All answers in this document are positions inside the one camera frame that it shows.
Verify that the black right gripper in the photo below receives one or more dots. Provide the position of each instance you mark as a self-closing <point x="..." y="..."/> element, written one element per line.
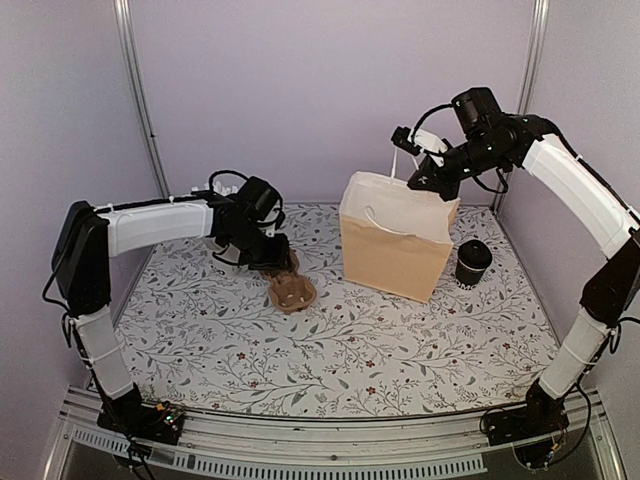
<point x="448" y="189"/>

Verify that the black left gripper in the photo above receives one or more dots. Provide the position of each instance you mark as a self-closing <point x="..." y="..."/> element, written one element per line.
<point x="277" y="260"/>

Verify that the brown pulp cup carrier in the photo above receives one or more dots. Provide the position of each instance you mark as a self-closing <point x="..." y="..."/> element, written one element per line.
<point x="290" y="291"/>

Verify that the kraft paper takeout bag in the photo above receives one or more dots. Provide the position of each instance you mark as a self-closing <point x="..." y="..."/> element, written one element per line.
<point x="395" y="239"/>

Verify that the black paper coffee cup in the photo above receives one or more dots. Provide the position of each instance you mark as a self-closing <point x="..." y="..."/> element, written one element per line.
<point x="468" y="277"/>

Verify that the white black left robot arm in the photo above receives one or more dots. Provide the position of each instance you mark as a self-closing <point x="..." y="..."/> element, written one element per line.
<point x="98" y="258"/>

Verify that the white cup holding straws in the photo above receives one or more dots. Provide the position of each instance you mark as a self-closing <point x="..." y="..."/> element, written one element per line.
<point x="227" y="254"/>

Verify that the white wrapped straws bundle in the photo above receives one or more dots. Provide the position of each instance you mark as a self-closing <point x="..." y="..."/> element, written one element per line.
<point x="218" y="187"/>

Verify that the floral patterned table mat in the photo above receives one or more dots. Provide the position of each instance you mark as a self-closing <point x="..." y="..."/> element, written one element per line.
<point x="205" y="335"/>

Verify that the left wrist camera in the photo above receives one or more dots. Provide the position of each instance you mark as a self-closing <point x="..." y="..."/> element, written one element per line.
<point x="274" y="220"/>

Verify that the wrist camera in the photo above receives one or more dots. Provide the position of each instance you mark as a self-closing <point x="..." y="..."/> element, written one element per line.
<point x="421" y="142"/>
<point x="274" y="220"/>

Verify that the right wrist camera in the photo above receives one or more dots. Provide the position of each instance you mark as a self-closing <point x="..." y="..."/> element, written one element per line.
<point x="421" y="142"/>

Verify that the right aluminium frame post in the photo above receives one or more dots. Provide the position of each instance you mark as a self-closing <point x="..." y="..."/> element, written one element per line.
<point x="534" y="53"/>

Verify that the aluminium frame post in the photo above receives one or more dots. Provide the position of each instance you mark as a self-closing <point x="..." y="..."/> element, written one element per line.
<point x="534" y="53"/>
<point x="126" y="34"/>

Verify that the front aluminium rail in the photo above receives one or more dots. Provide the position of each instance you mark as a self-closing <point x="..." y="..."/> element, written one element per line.
<point x="222" y="445"/>

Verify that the left aluminium frame post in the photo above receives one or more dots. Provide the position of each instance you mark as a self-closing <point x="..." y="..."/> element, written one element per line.
<point x="126" y="34"/>

